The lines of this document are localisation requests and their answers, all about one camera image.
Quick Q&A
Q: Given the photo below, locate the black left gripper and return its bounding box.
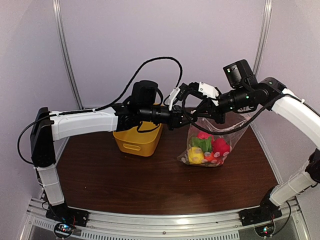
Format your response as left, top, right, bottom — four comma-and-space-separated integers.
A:
139, 104, 198, 130

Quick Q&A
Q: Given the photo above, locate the left black camera cable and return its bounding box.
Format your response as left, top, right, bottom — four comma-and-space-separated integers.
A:
94, 56, 184, 112

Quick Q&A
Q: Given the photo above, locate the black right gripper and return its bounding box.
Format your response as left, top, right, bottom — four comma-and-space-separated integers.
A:
193, 84, 252, 124

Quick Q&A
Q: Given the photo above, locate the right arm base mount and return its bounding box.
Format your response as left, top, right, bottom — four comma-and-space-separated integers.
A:
238, 193, 288, 239

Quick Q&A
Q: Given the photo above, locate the front aluminium rail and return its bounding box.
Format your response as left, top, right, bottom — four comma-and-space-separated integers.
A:
22, 197, 308, 240

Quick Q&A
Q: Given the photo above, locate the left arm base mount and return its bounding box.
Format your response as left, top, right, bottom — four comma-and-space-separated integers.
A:
41, 197, 89, 239

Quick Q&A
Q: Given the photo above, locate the orange toy carrot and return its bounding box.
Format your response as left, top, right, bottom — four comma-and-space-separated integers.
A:
204, 151, 216, 163

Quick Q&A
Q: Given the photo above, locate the right aluminium frame post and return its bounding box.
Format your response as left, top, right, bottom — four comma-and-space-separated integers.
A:
253, 0, 273, 76

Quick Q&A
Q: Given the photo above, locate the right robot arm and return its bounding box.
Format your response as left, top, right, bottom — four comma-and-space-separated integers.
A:
196, 59, 320, 221

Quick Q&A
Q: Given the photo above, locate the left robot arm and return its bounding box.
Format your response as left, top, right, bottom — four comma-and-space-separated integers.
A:
27, 80, 188, 222

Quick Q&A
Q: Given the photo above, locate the yellow toy lemon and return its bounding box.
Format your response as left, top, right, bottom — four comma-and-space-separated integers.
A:
187, 146, 205, 165

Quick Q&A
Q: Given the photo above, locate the aluminium frame post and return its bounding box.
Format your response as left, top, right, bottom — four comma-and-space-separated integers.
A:
52, 0, 84, 110
253, 0, 273, 76

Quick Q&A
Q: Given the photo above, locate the black camera cable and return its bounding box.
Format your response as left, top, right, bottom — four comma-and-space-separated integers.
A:
94, 56, 184, 112
181, 93, 281, 136

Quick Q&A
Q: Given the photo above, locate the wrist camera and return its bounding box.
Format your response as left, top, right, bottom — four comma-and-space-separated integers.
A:
168, 86, 186, 111
189, 81, 221, 106

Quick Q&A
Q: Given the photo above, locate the green toy leaf vegetable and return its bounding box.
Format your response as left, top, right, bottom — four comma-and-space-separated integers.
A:
191, 136, 213, 153

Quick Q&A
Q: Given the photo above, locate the right black camera cable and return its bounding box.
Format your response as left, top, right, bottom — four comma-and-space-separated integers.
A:
181, 93, 281, 136

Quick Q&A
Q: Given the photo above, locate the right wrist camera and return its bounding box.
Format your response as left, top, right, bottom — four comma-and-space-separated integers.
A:
189, 81, 221, 106

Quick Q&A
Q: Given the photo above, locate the clear zip top bag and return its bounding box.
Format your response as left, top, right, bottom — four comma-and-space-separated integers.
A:
177, 112, 250, 168

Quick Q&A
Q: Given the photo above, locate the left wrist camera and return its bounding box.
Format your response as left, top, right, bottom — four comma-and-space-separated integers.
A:
168, 86, 186, 111

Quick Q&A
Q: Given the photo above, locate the left aluminium frame post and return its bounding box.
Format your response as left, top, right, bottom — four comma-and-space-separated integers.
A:
52, 0, 84, 110

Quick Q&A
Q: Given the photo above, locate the yellow plastic basket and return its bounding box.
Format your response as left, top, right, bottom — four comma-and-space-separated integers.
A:
112, 103, 164, 158

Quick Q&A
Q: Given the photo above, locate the magenta toy fruit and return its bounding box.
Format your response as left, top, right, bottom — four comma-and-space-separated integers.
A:
212, 138, 231, 158

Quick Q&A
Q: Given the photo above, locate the red toy tomato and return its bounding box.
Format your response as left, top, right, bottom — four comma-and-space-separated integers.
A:
196, 131, 214, 147

